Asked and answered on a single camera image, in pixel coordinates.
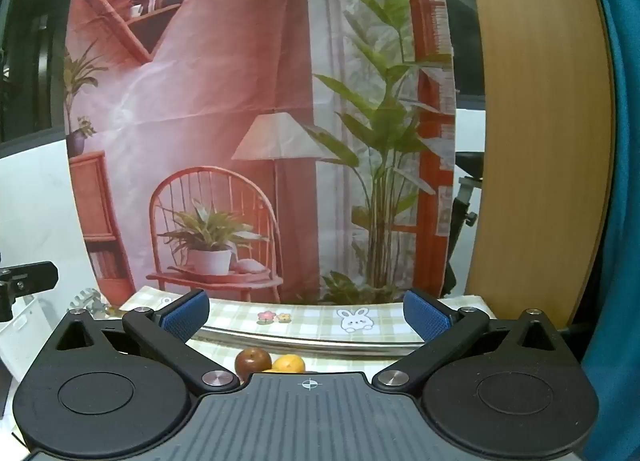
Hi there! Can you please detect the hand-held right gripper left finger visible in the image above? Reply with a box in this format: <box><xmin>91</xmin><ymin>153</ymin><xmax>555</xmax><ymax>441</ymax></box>
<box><xmin>52</xmin><ymin>289</ymin><xmax>242</xmax><ymax>396</ymax></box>

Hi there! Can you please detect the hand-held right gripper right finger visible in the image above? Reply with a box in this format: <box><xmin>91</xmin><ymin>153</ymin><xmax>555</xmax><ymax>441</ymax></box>
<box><xmin>372</xmin><ymin>289</ymin><xmax>566</xmax><ymax>396</ymax></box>

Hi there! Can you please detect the checked bunny print tablecloth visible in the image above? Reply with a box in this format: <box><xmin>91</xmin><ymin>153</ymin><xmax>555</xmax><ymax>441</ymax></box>
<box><xmin>107</xmin><ymin>285</ymin><xmax>501</xmax><ymax>378</ymax></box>

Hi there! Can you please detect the printed room scene backdrop cloth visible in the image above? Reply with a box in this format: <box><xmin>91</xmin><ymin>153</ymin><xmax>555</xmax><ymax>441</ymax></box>
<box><xmin>64</xmin><ymin>0</ymin><xmax>457</xmax><ymax>306</ymax></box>

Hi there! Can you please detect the round wooden board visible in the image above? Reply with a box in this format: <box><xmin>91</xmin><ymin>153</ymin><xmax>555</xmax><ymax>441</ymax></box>
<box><xmin>462</xmin><ymin>0</ymin><xmax>616</xmax><ymax>328</ymax></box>

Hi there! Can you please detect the red apple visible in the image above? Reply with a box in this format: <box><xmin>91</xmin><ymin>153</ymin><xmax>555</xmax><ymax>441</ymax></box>
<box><xmin>235</xmin><ymin>347</ymin><xmax>273</xmax><ymax>378</ymax></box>

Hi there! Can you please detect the metal rod with gold stripes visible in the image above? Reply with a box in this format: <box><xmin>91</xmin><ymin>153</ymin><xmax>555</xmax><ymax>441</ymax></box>
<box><xmin>192</xmin><ymin>325</ymin><xmax>427</xmax><ymax>358</ymax></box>

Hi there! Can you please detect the black chair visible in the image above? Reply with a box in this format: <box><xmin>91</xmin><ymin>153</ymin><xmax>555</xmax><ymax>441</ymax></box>
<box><xmin>444</xmin><ymin>151</ymin><xmax>487</xmax><ymax>299</ymax></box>

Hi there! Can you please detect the teal curtain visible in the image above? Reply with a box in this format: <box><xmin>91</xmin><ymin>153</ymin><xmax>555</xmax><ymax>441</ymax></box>
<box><xmin>570</xmin><ymin>0</ymin><xmax>640</xmax><ymax>461</ymax></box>

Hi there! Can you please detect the grey metal object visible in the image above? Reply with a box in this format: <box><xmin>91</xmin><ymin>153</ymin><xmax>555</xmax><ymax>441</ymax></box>
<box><xmin>67</xmin><ymin>287</ymin><xmax>108</xmax><ymax>316</ymax></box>

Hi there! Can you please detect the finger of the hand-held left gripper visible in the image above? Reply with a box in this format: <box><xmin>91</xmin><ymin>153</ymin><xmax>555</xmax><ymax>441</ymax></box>
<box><xmin>0</xmin><ymin>261</ymin><xmax>59</xmax><ymax>322</ymax></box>

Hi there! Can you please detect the yellow citrus fruit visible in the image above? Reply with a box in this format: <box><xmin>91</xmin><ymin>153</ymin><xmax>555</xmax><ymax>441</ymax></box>
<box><xmin>262</xmin><ymin>354</ymin><xmax>306</xmax><ymax>374</ymax></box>

